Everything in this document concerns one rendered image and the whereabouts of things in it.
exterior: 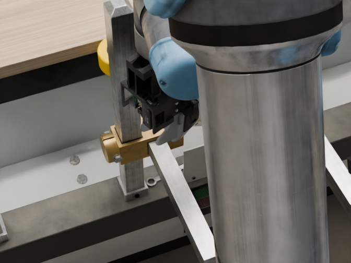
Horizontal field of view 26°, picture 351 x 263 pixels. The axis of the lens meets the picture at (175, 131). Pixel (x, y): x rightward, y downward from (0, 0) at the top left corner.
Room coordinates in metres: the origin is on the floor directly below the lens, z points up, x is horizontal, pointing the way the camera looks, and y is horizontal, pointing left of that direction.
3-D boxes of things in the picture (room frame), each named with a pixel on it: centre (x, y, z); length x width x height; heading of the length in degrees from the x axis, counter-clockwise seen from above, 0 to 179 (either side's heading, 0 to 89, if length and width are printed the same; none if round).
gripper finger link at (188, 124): (0.71, -0.01, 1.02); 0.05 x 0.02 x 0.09; 42
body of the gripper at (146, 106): (0.71, 0.02, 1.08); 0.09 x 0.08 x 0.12; 132
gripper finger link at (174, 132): (0.70, 0.01, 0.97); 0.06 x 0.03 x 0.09; 132
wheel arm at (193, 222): (0.76, 0.02, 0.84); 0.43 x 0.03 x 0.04; 22
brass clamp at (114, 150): (0.80, 0.06, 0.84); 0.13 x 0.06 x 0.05; 112
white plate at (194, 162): (0.85, -0.14, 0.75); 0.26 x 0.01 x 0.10; 112
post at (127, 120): (0.79, 0.08, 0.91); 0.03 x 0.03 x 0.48; 22
